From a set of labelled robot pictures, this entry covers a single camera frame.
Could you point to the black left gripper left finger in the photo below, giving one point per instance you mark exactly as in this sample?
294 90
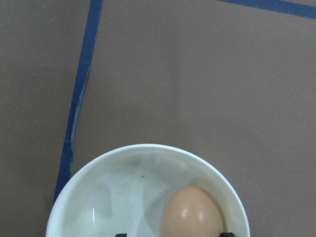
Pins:
121 235

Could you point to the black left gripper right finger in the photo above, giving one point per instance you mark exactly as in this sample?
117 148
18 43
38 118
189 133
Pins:
226 234

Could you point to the brown egg from bowl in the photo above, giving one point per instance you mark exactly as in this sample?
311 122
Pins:
191 212

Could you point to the white bowl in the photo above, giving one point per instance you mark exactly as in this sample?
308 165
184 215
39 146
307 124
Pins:
124 191

